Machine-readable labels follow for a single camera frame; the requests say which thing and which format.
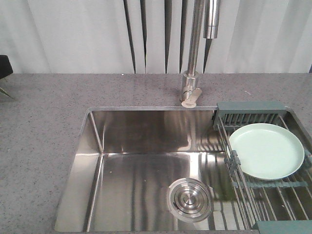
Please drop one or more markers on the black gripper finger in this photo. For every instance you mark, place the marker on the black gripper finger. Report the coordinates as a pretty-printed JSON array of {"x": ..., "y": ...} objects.
[{"x": 5, "y": 66}]

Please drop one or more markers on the light green round plate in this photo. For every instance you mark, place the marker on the light green round plate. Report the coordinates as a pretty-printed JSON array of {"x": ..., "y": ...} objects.
[{"x": 267, "y": 151}]

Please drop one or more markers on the green metal dish drying rack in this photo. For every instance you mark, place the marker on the green metal dish drying rack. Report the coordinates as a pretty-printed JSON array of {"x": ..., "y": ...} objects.
[{"x": 282, "y": 205}]

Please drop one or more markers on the white pleated curtain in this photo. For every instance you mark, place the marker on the white pleated curtain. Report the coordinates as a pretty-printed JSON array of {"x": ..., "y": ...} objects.
[{"x": 153, "y": 36}]

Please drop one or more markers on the stainless steel sink basin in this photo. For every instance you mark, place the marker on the stainless steel sink basin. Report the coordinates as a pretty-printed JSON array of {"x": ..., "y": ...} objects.
[{"x": 125, "y": 162}]

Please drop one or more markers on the stainless steel faucet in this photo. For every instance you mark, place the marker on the stainless steel faucet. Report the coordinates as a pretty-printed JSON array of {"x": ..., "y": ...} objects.
[{"x": 206, "y": 20}]

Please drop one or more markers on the round steel sink drain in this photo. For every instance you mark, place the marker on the round steel sink drain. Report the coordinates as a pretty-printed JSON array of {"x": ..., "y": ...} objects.
[{"x": 189, "y": 200}]

